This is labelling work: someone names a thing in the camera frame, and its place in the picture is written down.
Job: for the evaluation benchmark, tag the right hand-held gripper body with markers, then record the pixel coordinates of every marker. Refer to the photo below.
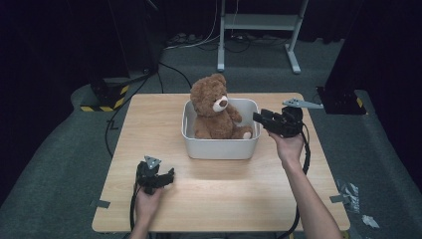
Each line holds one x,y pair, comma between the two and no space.
288,121

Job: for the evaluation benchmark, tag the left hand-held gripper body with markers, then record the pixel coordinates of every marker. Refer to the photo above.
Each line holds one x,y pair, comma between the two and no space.
147,179

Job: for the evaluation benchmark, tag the brown teddy bear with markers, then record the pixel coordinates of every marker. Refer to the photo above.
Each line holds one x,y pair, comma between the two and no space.
212,109

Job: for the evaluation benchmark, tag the white plastic bin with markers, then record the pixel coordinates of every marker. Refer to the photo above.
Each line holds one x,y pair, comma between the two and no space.
219,149

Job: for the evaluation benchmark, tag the person's left hand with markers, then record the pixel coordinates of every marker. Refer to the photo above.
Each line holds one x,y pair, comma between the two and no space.
145,204

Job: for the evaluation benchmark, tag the person's right hand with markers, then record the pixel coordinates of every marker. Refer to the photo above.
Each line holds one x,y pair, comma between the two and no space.
289,147

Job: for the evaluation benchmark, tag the grey tape strip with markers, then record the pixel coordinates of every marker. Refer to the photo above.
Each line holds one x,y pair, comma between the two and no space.
100,203
337,199

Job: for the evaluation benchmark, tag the black base with yellow mark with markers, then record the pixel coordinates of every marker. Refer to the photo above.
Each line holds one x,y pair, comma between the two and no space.
341,101

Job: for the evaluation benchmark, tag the white metal stand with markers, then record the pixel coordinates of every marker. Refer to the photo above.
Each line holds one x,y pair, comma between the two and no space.
260,21

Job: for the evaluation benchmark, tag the black base with striped edge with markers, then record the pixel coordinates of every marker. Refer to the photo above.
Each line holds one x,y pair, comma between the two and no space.
105,96

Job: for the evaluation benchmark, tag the crumpled clear plastic wrap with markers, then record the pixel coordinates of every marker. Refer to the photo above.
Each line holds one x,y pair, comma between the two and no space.
350,195

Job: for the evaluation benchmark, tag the power strip with plugs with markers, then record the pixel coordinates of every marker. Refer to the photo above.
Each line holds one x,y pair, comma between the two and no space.
182,37

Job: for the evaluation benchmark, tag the crumpled white scrap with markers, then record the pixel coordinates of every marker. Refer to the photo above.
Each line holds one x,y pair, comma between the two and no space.
370,221

